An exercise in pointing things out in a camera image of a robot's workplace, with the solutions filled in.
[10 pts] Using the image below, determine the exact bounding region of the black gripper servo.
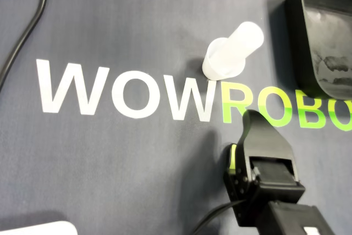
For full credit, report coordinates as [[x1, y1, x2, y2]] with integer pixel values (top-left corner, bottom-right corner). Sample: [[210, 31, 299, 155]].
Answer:
[[223, 110, 306, 226]]

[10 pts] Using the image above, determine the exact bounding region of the white translucent plastic tube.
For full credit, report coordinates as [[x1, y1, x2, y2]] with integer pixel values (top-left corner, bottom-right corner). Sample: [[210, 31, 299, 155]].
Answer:
[[217, 21, 265, 65]]

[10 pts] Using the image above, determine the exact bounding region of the white small bowl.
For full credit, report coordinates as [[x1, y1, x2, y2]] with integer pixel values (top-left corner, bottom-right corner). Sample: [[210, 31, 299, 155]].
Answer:
[[202, 37, 246, 81]]

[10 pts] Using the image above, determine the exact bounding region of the black plastic tray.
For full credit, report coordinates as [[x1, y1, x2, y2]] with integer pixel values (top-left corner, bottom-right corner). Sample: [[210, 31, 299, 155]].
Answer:
[[283, 0, 352, 100]]

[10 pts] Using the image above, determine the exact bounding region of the dark grey WOWROBO mat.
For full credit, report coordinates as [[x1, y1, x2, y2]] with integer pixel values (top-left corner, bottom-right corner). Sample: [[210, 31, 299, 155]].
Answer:
[[0, 0, 352, 235]]

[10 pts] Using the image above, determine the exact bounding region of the white desk lamp base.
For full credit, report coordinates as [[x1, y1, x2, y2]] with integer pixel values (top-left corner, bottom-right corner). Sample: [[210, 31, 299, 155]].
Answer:
[[0, 220, 78, 235]]

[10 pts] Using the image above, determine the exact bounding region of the black gripper servo cable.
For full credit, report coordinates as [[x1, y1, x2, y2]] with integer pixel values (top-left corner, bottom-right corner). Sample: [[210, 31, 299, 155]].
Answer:
[[191, 200, 244, 235]]

